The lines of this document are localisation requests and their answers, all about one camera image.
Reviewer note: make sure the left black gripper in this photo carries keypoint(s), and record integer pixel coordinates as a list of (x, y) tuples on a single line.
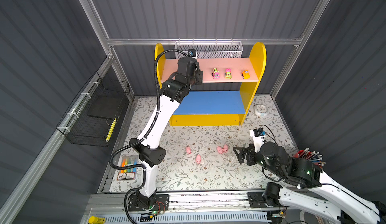
[(197, 75)]

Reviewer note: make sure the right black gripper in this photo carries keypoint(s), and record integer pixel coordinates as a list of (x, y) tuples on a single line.
[(240, 152)]

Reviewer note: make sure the pink truck green striped top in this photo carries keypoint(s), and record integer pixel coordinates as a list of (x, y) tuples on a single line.
[(215, 73)]

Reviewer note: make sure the green truck pink mixer drum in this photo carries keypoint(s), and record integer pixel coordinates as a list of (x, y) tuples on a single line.
[(228, 73)]

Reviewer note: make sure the orange yellow toy car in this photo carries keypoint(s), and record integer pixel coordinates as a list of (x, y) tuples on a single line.
[(245, 74)]

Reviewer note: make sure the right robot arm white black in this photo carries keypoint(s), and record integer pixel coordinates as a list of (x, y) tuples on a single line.
[(337, 204)]

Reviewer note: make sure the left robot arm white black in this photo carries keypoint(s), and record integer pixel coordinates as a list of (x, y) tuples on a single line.
[(172, 93)]

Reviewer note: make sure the yellow shelf pink blue boards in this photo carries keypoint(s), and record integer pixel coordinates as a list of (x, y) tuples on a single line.
[(217, 102)]

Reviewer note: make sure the pink pig toy pair left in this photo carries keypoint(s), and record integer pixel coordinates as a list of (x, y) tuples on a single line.
[(219, 150)]

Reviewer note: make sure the pink pig toy lower centre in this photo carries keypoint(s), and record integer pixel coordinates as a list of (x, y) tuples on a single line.
[(198, 159)]

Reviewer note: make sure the floral patterned table mat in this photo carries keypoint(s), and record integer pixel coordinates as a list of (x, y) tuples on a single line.
[(179, 171)]

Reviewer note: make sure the red cup holder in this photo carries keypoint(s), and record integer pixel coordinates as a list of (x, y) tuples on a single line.
[(304, 154)]

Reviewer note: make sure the bundle of coloured pencils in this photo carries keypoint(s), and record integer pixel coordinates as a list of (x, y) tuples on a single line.
[(317, 159)]

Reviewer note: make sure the white tape roll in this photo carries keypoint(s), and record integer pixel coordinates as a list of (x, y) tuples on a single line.
[(307, 217)]

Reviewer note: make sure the yellow bottle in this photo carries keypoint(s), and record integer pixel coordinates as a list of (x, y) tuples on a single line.
[(96, 220)]

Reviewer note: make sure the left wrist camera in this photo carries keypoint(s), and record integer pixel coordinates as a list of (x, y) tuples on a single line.
[(192, 53)]

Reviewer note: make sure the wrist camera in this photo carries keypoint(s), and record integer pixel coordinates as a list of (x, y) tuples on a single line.
[(192, 53), (258, 138)]

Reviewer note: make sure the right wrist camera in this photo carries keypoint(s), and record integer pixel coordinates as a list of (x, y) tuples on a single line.
[(258, 138)]

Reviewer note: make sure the white wire mesh basket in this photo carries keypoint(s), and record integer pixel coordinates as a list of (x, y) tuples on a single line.
[(212, 51)]

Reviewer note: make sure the white slotted cable duct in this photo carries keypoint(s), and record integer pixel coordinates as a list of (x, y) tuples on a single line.
[(232, 217)]

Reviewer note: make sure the black wire basket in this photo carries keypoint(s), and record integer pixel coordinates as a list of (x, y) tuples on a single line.
[(89, 121)]

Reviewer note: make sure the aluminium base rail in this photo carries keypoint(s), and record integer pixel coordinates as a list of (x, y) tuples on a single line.
[(230, 201)]

